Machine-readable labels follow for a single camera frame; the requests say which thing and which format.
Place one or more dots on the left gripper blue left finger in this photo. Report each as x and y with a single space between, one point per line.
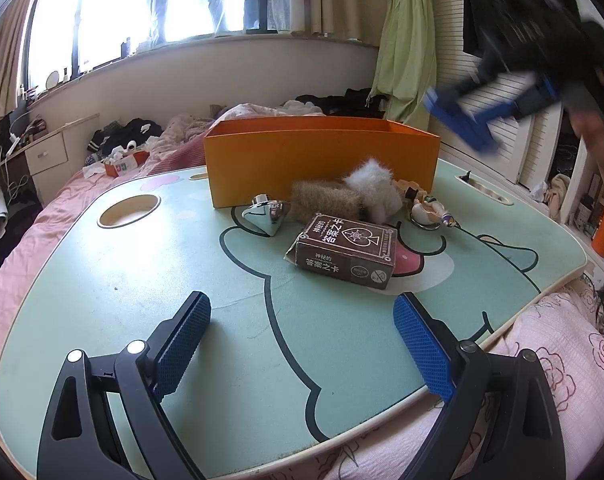
79 439

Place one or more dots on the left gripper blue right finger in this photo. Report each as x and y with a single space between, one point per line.
523 440

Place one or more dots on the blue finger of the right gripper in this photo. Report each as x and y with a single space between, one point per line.
471 128
539 96

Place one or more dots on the beige capsule toy figure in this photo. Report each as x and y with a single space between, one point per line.
423 209

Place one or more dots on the white fluffy scrunchie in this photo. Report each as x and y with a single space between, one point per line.
376 190

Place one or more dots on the brown playing card box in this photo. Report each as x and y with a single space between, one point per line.
352 251

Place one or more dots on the green hanging cloth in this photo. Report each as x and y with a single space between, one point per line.
406 63

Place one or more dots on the pile of black clothes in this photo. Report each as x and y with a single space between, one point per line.
353 103

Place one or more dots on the brown fluffy scrunchie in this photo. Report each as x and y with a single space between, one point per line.
324 197

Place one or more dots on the green cartoon lap table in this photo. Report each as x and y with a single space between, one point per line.
293 362

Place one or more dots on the orange cardboard box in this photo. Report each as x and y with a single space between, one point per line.
266 155

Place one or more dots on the orange tissue pack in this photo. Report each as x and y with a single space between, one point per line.
116 167

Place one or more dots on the white desk with drawers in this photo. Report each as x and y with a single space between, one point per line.
51 161

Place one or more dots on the pink quilt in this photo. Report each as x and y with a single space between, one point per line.
180 146

